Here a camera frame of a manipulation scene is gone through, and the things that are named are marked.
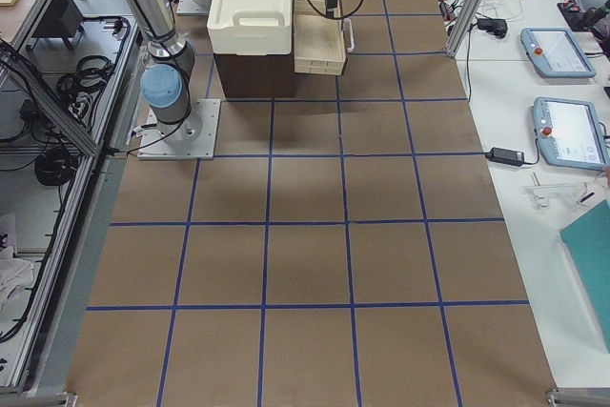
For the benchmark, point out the white plastic tray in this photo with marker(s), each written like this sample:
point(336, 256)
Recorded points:
point(251, 27)

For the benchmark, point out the lower teach pendant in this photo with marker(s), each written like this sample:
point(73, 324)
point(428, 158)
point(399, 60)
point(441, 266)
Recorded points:
point(569, 133)

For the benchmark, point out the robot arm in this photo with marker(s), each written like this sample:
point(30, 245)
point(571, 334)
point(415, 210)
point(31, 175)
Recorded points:
point(168, 63)

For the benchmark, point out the upper teach pendant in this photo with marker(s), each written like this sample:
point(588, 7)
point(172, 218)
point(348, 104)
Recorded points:
point(556, 53)

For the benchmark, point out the dark wooden drawer box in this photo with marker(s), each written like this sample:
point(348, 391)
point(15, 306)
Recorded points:
point(318, 47)

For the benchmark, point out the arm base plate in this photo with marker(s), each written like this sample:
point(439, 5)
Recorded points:
point(194, 139)

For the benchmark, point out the teach pendant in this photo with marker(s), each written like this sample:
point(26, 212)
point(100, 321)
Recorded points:
point(569, 133)
point(556, 53)

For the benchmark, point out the black power adapter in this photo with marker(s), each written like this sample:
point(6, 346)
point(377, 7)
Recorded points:
point(506, 157)

